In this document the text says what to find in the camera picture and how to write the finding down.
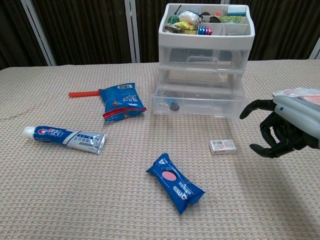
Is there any white crumpled wrapper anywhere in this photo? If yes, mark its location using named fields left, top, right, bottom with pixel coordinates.
left=178, top=10, right=200, bottom=25

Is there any green flat packet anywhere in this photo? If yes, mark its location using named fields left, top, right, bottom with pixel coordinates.
left=219, top=15, right=243, bottom=25

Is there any blue pink clip set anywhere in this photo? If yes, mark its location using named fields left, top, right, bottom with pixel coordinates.
left=198, top=24, right=213, bottom=36

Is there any green circuit packet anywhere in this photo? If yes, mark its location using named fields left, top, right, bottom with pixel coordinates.
left=168, top=11, right=179, bottom=25

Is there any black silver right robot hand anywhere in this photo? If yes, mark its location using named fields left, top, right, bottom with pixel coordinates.
left=239, top=94, right=320, bottom=159

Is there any white teal eraser box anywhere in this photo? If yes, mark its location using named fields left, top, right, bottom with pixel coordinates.
left=227, top=5, right=247, bottom=16

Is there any blue snack bag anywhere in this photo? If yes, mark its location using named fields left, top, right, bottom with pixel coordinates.
left=99, top=82, right=147, bottom=123

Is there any clear plastic drawer with handle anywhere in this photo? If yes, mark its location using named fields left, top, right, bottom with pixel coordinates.
left=159, top=46, right=250, bottom=70

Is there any beige woven tablecloth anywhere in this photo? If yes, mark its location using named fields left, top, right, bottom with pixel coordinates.
left=0, top=59, right=320, bottom=240

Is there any blue cookie pack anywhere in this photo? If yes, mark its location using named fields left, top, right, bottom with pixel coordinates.
left=145, top=152, right=206, bottom=215

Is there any blue and black trinket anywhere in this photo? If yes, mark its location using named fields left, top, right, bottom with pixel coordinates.
left=163, top=97, right=181, bottom=112

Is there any blue white toothpaste tube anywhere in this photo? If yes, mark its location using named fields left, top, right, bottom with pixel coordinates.
left=23, top=125, right=108, bottom=156

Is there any white plastic drawer organizer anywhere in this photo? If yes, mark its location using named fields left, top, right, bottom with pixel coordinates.
left=157, top=2, right=256, bottom=92

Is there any grey metal frame post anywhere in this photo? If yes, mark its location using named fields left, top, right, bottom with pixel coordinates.
left=20, top=0, right=57, bottom=67
left=308, top=37, right=320, bottom=60
left=124, top=0, right=141, bottom=63

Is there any red plastic stick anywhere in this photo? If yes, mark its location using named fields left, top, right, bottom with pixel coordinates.
left=68, top=89, right=103, bottom=99

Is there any pink wet wipes packet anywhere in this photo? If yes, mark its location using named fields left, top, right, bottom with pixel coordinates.
left=271, top=87, right=320, bottom=104

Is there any small white cardboard box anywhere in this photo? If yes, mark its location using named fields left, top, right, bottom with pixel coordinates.
left=209, top=139, right=237, bottom=155

